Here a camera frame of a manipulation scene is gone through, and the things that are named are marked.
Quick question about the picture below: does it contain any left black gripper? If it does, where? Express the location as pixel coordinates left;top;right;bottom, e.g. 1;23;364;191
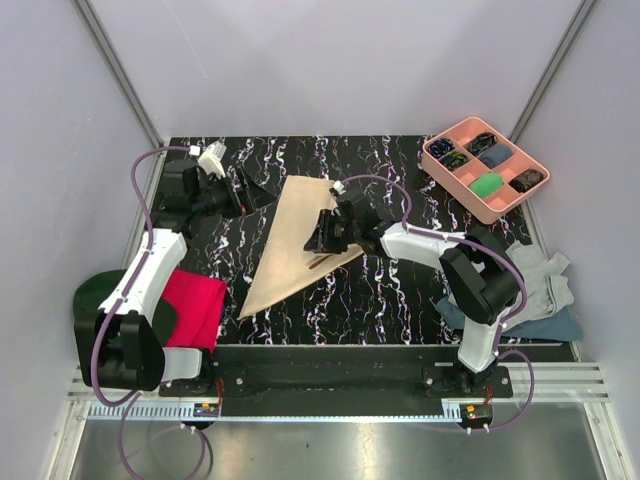
192;165;277;220

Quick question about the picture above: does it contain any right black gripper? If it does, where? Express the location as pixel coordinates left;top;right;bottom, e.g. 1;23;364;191
303;209;361;255

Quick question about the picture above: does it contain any beige cloth napkin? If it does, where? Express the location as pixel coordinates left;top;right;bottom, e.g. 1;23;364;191
239;176;363;318

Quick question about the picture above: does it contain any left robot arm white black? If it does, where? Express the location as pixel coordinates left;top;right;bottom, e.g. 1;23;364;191
74;160;276;396

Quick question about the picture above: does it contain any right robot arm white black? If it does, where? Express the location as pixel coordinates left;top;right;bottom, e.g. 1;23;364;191
304;189;526;397

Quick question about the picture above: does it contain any red folded cloth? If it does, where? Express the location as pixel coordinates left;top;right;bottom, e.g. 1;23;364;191
162;269;227;352

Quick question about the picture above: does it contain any blue patterned rolled sock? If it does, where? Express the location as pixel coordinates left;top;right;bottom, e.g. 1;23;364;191
427;138;455;160

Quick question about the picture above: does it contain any yellow patterned rolled sock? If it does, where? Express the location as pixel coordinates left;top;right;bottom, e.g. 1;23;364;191
440;150;469;172

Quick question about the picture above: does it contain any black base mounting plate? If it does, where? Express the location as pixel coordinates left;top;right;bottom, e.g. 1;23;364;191
160;345;513;399

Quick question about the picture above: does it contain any green rolled sock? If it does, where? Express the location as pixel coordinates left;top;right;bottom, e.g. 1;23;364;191
469;172;504;199

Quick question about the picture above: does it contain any pink divided tray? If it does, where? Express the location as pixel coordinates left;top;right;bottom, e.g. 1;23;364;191
421;117;550;224

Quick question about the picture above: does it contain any dark multicolour rolled sock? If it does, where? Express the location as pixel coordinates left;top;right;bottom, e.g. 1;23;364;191
467;131;498;157

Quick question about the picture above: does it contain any grey-blue rolled sock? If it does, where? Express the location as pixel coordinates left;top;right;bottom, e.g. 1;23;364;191
478;144;513;169

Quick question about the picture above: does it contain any dark green baseball cap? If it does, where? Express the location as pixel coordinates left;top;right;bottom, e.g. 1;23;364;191
72;269;178;345

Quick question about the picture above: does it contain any dark brown rolled sock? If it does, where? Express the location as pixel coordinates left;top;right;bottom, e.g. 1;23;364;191
509;168;545;194

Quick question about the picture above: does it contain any grey t-shirt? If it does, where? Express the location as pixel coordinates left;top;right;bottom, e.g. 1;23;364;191
506;241;574;330

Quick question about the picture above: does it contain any blue folded cloth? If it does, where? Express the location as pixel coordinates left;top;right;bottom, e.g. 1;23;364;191
435;298;584;342

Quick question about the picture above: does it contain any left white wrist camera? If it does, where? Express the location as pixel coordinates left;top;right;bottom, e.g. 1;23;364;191
189;141;227;179

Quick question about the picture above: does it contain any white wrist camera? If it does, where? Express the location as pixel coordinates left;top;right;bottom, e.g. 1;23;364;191
329;181;346;197
189;141;227;179

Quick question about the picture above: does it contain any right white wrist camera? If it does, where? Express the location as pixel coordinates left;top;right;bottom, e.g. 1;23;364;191
329;181;346;197

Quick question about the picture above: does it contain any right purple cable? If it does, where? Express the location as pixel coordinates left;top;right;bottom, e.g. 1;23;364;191
332;174;537;434

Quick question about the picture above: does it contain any purple cable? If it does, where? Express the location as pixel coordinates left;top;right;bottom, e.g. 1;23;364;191
332;174;537;434
92;145;214;475

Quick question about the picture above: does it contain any aluminium frame rail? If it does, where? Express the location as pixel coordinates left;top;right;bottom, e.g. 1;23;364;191
71;0;164;146

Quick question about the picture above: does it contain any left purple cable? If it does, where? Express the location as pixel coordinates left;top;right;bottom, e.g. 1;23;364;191
92;145;214;475

